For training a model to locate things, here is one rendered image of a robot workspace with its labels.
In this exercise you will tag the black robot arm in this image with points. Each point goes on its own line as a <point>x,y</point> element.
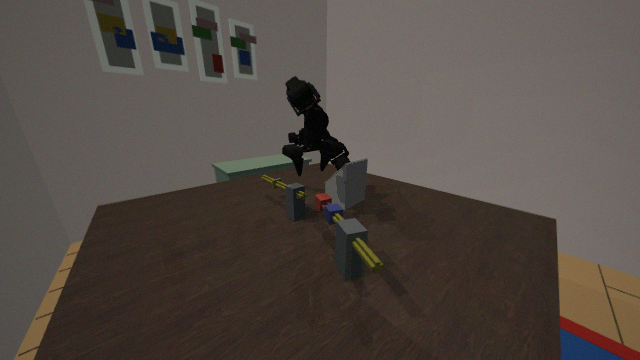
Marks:
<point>300,95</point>

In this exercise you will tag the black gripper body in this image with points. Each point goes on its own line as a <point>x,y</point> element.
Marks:
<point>312,142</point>

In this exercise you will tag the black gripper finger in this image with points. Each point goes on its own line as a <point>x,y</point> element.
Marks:
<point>298,162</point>
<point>325,158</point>

